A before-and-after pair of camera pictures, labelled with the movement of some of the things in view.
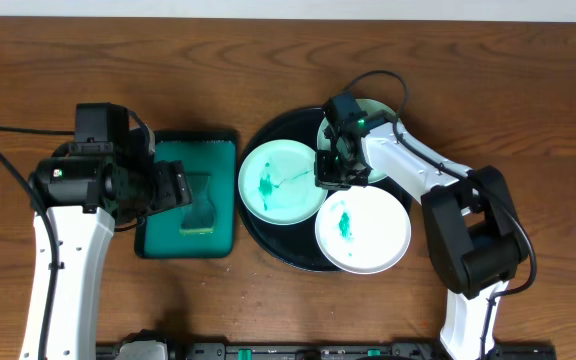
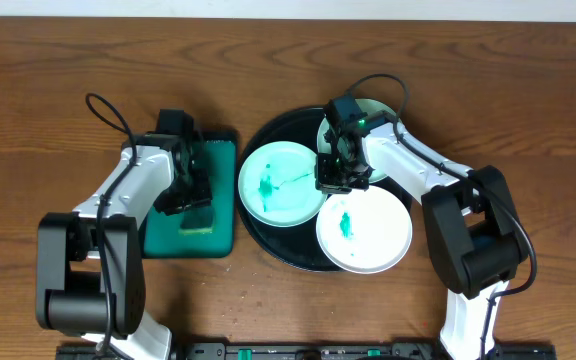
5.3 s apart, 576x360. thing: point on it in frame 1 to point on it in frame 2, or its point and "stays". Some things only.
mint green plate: [277, 182] stays
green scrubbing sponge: [199, 216] stays
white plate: [362, 231] stays
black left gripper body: [180, 182] to [183, 198]
